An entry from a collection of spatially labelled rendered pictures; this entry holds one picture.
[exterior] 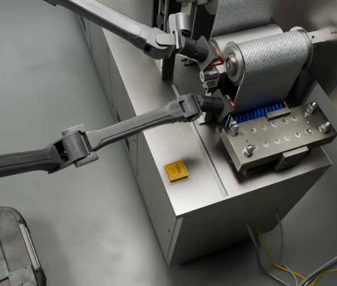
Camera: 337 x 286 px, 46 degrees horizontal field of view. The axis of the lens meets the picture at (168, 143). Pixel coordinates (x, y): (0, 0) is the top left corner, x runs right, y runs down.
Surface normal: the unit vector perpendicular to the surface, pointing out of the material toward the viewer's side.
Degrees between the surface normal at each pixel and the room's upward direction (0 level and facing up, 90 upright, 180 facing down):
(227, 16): 92
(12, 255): 0
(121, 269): 0
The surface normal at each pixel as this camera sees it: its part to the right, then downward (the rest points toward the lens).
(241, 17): 0.35, 0.83
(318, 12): -0.94, 0.26
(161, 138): 0.07, -0.51
